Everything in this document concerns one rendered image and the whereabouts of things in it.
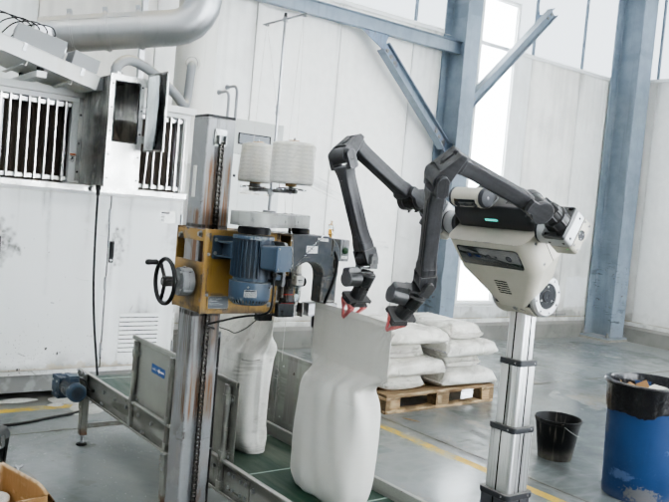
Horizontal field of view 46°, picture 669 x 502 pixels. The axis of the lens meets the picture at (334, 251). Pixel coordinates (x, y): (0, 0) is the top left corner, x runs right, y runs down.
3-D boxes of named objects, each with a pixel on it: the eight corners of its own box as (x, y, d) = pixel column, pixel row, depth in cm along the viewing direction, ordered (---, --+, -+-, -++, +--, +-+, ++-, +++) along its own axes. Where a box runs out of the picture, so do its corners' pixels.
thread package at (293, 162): (322, 189, 289) (326, 142, 288) (284, 185, 279) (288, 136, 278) (297, 187, 302) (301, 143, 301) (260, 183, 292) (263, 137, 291)
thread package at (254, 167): (280, 185, 310) (283, 143, 309) (248, 182, 301) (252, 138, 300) (260, 184, 322) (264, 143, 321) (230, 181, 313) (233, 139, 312)
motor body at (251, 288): (277, 307, 282) (283, 238, 280) (240, 307, 273) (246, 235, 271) (255, 300, 294) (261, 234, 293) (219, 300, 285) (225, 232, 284)
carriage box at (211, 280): (275, 314, 305) (282, 233, 303) (197, 314, 285) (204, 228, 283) (243, 304, 325) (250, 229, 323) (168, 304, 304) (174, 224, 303)
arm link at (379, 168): (357, 125, 274) (339, 127, 282) (342, 155, 270) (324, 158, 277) (432, 195, 299) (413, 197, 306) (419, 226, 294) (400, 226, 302)
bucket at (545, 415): (587, 461, 497) (592, 420, 496) (558, 467, 479) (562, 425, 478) (550, 447, 521) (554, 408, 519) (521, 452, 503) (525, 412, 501)
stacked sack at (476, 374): (500, 386, 642) (501, 368, 641) (441, 391, 602) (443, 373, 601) (462, 375, 676) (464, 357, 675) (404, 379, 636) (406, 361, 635)
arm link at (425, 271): (453, 177, 231) (440, 161, 240) (435, 178, 230) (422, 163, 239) (438, 296, 254) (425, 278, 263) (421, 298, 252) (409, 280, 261)
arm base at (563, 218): (557, 208, 264) (543, 238, 261) (545, 194, 260) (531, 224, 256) (578, 209, 257) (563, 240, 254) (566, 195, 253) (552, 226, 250)
